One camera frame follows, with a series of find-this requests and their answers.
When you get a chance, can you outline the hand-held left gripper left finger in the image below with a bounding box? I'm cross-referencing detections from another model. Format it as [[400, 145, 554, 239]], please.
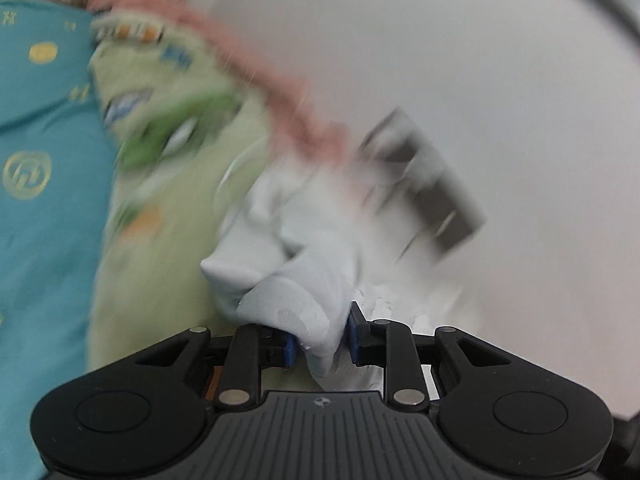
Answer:
[[134, 324, 297, 407]]

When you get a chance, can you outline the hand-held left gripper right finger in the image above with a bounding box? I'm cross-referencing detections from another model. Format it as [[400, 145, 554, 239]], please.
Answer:
[[347, 302, 507, 407]]

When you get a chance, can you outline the light grey t-shirt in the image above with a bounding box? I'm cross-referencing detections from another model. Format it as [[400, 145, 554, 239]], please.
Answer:
[[200, 160, 482, 394]]

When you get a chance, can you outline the green printed blanket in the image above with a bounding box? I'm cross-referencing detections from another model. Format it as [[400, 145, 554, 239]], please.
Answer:
[[86, 7, 321, 396]]

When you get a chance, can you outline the teal printed bed sheet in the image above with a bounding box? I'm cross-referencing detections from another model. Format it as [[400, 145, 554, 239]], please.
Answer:
[[0, 0, 123, 480]]

